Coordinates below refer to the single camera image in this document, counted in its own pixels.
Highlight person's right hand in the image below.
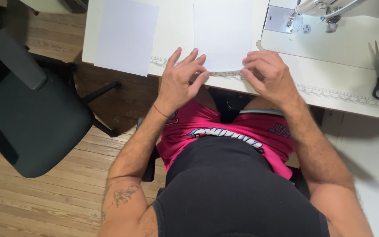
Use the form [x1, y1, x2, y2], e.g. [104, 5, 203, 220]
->
[240, 50, 300, 106]

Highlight black sleeveless shirt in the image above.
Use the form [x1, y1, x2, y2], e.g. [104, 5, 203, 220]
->
[152, 136, 330, 237]

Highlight black office chair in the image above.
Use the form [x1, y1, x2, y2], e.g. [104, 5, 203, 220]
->
[0, 28, 122, 179]

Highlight white paper sheet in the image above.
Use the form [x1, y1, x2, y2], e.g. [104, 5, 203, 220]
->
[94, 0, 160, 77]
[193, 0, 253, 72]

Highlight measuring tape strip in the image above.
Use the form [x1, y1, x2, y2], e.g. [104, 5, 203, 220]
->
[149, 56, 379, 111]

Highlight pink printed shorts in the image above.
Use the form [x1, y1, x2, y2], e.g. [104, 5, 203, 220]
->
[158, 100, 295, 180]

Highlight white sewing machine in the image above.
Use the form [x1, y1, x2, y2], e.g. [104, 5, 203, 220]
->
[260, 0, 379, 75]

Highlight red string bracelet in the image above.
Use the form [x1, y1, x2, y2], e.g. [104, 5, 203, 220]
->
[153, 103, 170, 119]

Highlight person's left hand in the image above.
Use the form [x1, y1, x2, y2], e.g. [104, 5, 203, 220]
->
[155, 47, 210, 116]

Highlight pale furniture piece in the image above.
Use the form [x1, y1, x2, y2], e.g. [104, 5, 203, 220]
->
[19, 0, 89, 16]

